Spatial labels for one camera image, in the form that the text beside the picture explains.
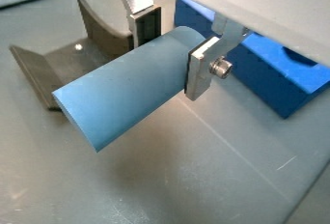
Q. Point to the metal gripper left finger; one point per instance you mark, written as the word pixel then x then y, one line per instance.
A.
pixel 144 20

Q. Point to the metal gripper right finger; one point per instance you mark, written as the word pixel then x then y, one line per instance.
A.
pixel 207 60

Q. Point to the light blue oval cylinder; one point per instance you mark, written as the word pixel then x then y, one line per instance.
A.
pixel 109 99

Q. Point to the black cradle fixture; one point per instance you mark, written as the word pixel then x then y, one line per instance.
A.
pixel 58 67

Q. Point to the blue foam shape board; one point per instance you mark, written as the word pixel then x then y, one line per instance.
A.
pixel 281 77

